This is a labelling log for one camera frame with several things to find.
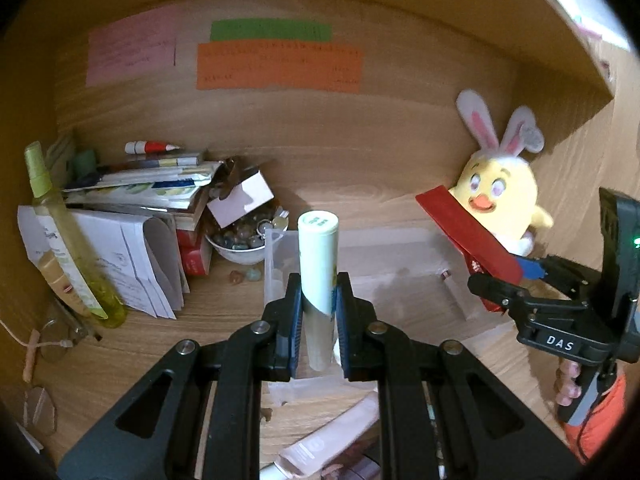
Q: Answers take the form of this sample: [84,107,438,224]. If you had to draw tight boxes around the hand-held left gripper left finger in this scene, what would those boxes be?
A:
[57,272,304,480]

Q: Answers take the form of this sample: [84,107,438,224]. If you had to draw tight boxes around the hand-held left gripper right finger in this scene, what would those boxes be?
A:
[336,272,583,480]

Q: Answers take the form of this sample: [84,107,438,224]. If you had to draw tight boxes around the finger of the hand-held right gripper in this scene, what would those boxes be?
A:
[517,255,603,300]
[467,275,586,321]

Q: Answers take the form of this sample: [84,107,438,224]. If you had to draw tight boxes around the red box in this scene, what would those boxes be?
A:
[416,185,523,316]

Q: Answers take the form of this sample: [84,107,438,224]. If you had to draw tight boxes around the pale green cosmetic tube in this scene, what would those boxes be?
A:
[297,211,340,371]

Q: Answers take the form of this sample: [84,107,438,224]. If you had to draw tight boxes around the clear plastic storage box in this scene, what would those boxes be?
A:
[264,226,506,406]

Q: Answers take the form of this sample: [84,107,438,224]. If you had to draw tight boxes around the pink cosmetic tube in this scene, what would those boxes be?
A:
[277,392,381,479]

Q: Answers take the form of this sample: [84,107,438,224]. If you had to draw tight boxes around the person's right forearm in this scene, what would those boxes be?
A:
[562,374,629,462]

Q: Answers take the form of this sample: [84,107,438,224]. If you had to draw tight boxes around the person's right hand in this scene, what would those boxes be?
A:
[554,361,584,409]

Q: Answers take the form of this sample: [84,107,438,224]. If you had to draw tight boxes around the clear tube with red cap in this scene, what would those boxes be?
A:
[440,269,474,322]

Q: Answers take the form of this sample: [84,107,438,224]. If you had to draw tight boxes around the glass bowl with items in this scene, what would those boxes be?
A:
[205,232,267,265]

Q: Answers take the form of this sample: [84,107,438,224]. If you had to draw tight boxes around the yellow chick plush toy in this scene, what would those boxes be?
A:
[447,89,556,257]

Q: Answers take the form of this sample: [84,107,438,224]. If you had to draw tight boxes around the red book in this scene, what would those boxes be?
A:
[176,229,214,277]

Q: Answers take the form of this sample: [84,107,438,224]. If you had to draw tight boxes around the open white cardboard box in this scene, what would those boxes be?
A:
[206,170,276,229]

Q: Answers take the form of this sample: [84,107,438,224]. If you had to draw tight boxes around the stack of booklets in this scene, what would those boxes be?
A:
[62,160,227,213]

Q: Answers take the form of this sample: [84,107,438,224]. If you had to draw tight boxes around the blue and yellow small carton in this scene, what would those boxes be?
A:
[125,154,204,169]

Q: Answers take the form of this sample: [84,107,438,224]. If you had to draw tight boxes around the red and white small tube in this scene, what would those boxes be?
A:
[125,140,182,155]

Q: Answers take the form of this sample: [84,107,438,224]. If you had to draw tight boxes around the beige cosmetic tube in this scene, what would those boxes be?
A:
[38,251,109,321]

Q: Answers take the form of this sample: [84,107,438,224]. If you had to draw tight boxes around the clear eyeglasses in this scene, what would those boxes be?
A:
[39,305,103,364]

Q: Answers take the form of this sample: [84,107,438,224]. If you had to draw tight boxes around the orange paper note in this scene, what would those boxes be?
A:
[196,42,363,94]

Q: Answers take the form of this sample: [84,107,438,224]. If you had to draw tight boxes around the yellow-green spray bottle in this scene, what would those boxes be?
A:
[24,141,127,330]

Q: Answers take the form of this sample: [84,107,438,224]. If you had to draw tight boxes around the green paper note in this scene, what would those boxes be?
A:
[210,20,333,44]

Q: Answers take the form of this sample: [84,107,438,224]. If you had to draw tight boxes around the pink paper note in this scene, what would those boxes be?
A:
[86,9,179,87]

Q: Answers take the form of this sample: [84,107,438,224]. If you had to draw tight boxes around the beige cord clip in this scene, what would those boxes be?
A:
[24,330,42,387]

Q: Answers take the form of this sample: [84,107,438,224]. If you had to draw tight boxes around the white charging cable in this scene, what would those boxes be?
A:
[0,319,77,350]

